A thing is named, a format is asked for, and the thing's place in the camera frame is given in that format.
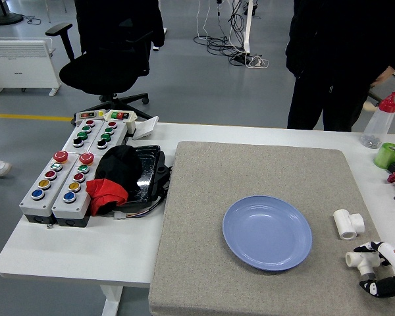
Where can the person's left hand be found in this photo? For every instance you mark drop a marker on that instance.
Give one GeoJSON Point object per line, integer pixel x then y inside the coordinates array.
{"type": "Point", "coordinates": [386, 75]}

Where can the white tee pipe metal end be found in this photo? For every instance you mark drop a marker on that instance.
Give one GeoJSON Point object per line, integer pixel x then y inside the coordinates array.
{"type": "Point", "coordinates": [353, 260]}

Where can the clear bottle red cap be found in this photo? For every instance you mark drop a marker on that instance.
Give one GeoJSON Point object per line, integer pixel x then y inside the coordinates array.
{"type": "Point", "coordinates": [378, 125]}

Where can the plain white tee pipe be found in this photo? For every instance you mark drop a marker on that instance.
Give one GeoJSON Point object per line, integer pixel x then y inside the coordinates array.
{"type": "Point", "coordinates": [344, 224]}

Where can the blue plastic plate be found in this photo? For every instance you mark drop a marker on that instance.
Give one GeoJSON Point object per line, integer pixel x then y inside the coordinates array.
{"type": "Point", "coordinates": [266, 237]}

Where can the green plastic cup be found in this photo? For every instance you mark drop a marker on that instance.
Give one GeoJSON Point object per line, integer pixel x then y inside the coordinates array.
{"type": "Point", "coordinates": [383, 158]}

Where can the white floor power strip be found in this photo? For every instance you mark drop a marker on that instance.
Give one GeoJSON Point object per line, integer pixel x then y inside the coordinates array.
{"type": "Point", "coordinates": [256, 62]}

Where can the white desk leg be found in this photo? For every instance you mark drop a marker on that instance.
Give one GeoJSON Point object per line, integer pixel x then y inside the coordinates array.
{"type": "Point", "coordinates": [248, 26]}

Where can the grey-brown mat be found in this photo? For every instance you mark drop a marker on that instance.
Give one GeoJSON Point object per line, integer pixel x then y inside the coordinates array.
{"type": "Point", "coordinates": [217, 181]}

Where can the black tray device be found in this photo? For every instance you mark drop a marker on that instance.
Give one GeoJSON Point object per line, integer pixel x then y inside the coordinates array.
{"type": "Point", "coordinates": [148, 171]}

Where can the black and red cloth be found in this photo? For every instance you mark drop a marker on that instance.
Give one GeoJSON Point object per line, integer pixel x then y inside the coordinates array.
{"type": "Point", "coordinates": [118, 168]}

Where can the black office chair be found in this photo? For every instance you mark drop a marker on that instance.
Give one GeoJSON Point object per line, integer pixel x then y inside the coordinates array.
{"type": "Point", "coordinates": [95, 72]}

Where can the black jacket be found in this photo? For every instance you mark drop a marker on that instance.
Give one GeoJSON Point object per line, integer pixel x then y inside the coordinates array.
{"type": "Point", "coordinates": [95, 19]}

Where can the white table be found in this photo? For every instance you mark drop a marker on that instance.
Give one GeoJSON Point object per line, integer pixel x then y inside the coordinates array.
{"type": "Point", "coordinates": [85, 247]}

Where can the five-button control box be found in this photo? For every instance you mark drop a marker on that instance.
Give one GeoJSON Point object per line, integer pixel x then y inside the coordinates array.
{"type": "Point", "coordinates": [37, 194]}
{"type": "Point", "coordinates": [69, 197]}

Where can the white panel heater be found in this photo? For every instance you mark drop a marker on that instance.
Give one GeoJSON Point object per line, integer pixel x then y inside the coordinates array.
{"type": "Point", "coordinates": [19, 69]}

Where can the black round stand base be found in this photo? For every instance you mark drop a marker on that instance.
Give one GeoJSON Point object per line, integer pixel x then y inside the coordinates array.
{"type": "Point", "coordinates": [6, 19]}

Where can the white wall switch panel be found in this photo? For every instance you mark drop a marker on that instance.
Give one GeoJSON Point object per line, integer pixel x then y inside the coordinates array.
{"type": "Point", "coordinates": [146, 128]}

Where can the white green-red switch box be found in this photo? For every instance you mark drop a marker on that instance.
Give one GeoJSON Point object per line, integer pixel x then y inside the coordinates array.
{"type": "Point", "coordinates": [120, 115]}

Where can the grey switch box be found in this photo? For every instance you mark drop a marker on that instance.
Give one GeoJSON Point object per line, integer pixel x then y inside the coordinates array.
{"type": "Point", "coordinates": [87, 115]}

